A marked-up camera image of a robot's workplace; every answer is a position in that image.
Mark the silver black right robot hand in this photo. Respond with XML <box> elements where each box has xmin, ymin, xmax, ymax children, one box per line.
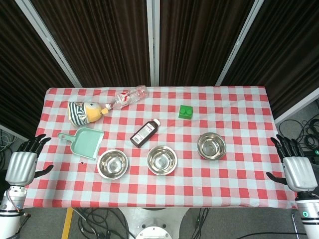
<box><xmin>266</xmin><ymin>134</ymin><xmax>319</xmax><ymax>193</ymax></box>

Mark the mint green plastic dustpan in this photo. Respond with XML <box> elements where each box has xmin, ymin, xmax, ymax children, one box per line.
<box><xmin>57</xmin><ymin>127</ymin><xmax>105</xmax><ymax>160</ymax></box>

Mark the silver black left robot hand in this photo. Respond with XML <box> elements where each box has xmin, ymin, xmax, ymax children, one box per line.
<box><xmin>4</xmin><ymin>133</ymin><xmax>54</xmax><ymax>187</ymax></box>

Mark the clear plastic water bottle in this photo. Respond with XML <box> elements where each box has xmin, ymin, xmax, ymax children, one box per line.
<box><xmin>105</xmin><ymin>85</ymin><xmax>150</xmax><ymax>111</ymax></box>

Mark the black floor cable bundle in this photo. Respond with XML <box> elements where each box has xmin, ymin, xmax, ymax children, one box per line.
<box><xmin>278</xmin><ymin>119</ymin><xmax>319</xmax><ymax>151</ymax></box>
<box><xmin>72</xmin><ymin>208</ymin><xmax>137</xmax><ymax>239</ymax></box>

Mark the white partition frame post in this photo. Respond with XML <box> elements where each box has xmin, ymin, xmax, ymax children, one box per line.
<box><xmin>14</xmin><ymin>0</ymin><xmax>83</xmax><ymax>88</ymax></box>
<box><xmin>146</xmin><ymin>0</ymin><xmax>160</xmax><ymax>87</ymax></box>
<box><xmin>214</xmin><ymin>0</ymin><xmax>265</xmax><ymax>87</ymax></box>

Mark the red white checkered tablecloth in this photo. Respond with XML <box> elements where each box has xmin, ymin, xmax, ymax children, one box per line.
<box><xmin>23</xmin><ymin>86</ymin><xmax>297</xmax><ymax>209</ymax></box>

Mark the yellow plush toy striped hat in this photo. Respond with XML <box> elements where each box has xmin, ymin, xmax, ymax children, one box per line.
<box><xmin>67</xmin><ymin>100</ymin><xmax>110</xmax><ymax>126</ymax></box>

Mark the brown medicine bottle white cap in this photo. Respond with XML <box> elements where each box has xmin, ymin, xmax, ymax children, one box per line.
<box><xmin>130</xmin><ymin>119</ymin><xmax>160</xmax><ymax>149</ymax></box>

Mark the green toy building block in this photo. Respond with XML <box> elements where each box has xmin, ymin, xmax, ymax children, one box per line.
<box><xmin>177</xmin><ymin>105</ymin><xmax>194</xmax><ymax>120</ymax></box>

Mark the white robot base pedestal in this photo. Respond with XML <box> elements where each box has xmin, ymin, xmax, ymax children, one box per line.
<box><xmin>119</xmin><ymin>208</ymin><xmax>191</xmax><ymax>239</ymax></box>

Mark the stainless steel bowl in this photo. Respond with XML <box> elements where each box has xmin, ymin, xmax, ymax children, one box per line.
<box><xmin>197</xmin><ymin>132</ymin><xmax>227</xmax><ymax>160</ymax></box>
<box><xmin>146</xmin><ymin>145</ymin><xmax>178</xmax><ymax>176</ymax></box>
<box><xmin>97</xmin><ymin>148</ymin><xmax>129</xmax><ymax>180</ymax></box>

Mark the yellow floor tape strip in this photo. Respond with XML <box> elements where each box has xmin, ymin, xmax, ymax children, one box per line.
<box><xmin>61</xmin><ymin>208</ymin><xmax>75</xmax><ymax>239</ymax></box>

